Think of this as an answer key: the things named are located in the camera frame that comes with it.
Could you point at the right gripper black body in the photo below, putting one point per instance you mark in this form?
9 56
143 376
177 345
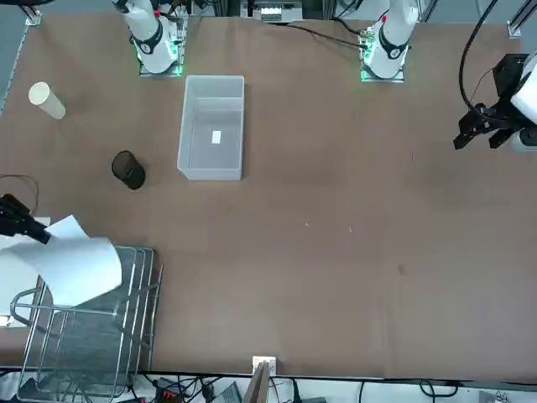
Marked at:
12 216

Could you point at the white A4 paper sheet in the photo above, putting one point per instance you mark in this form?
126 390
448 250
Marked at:
84 268

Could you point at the grey electrical box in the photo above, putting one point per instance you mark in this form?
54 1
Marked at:
272 12

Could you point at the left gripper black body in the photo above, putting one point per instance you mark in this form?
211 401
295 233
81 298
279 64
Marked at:
509 75

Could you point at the black mesh pen cup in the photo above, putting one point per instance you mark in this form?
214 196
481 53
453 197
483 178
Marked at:
130 172

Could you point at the aluminium corner bracket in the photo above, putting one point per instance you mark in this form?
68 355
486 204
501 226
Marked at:
34 19
515 26

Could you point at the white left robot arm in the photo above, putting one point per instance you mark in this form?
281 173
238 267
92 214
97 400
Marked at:
390 50

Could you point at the clear plastic bin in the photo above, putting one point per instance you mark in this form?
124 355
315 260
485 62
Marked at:
210 172

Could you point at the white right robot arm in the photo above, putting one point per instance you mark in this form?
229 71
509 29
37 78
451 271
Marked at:
153 50

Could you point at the aluminium camera post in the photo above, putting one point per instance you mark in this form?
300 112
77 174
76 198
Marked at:
264 365

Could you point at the cream paper cup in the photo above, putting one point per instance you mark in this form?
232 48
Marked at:
48 103

